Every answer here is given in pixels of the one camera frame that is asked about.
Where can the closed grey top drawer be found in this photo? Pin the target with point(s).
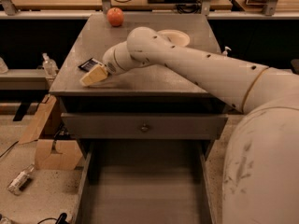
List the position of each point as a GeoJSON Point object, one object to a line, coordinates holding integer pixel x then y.
{"type": "Point", "coordinates": [144, 126]}

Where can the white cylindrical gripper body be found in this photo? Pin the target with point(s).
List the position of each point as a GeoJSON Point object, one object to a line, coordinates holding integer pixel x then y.
{"type": "Point", "coordinates": [109, 62]}

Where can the white pump dispenser bottle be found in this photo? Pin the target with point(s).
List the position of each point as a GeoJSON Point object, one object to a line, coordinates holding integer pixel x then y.
{"type": "Point", "coordinates": [226, 51]}

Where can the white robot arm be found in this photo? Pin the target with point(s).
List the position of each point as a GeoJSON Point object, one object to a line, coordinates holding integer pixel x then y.
{"type": "Point", "coordinates": [261, 169]}

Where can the clear plastic bottle on shelf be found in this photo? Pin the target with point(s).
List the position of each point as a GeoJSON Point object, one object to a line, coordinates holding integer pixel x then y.
{"type": "Point", "coordinates": [49, 65]}

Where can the plastic bottle on floor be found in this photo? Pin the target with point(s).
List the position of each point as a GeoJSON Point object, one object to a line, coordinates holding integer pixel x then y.
{"type": "Point", "coordinates": [20, 180]}

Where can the white paper bowl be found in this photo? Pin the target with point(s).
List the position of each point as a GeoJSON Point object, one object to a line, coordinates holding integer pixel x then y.
{"type": "Point", "coordinates": [176, 37]}

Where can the open grey middle drawer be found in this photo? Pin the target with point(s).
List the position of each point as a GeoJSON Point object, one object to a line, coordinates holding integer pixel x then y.
{"type": "Point", "coordinates": [144, 182]}

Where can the grey wooden drawer cabinet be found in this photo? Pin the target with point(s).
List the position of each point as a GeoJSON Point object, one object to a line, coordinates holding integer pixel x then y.
{"type": "Point", "coordinates": [149, 90]}

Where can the brown cardboard box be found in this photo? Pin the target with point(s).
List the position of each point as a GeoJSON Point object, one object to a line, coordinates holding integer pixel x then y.
{"type": "Point", "coordinates": [51, 153]}

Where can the red apple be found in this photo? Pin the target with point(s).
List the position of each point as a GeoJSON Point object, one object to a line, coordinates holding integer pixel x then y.
{"type": "Point", "coordinates": [115, 17]}

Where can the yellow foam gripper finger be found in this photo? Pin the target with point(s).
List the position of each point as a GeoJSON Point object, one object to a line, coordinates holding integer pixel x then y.
{"type": "Point", "coordinates": [96, 74]}

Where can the black object bottom left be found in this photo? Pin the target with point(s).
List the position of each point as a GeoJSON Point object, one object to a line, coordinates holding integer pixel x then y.
{"type": "Point", "coordinates": [61, 219]}

